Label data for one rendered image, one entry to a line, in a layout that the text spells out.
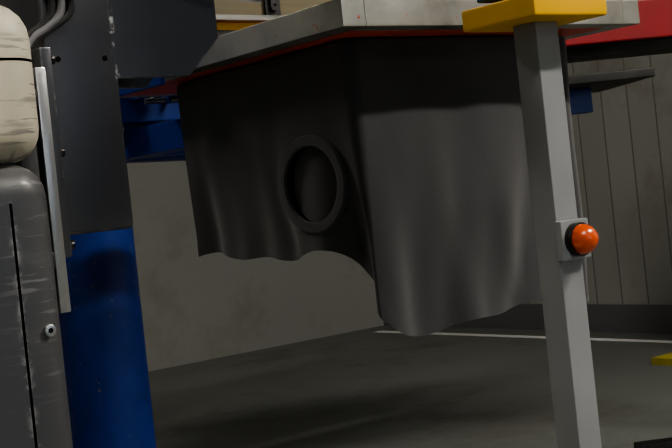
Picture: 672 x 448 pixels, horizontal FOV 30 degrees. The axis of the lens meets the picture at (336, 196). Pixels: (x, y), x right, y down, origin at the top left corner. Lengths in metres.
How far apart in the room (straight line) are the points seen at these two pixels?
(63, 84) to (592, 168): 4.54
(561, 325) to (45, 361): 0.80
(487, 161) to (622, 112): 3.64
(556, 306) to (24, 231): 0.82
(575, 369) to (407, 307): 0.30
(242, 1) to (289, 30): 0.53
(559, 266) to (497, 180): 0.35
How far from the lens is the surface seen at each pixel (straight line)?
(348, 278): 6.60
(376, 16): 1.68
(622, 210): 5.56
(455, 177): 1.86
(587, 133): 5.65
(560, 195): 1.59
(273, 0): 2.29
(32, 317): 0.97
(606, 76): 2.98
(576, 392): 1.61
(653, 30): 3.00
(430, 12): 1.74
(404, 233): 1.79
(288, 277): 6.37
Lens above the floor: 0.74
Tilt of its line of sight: level
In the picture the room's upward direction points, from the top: 6 degrees counter-clockwise
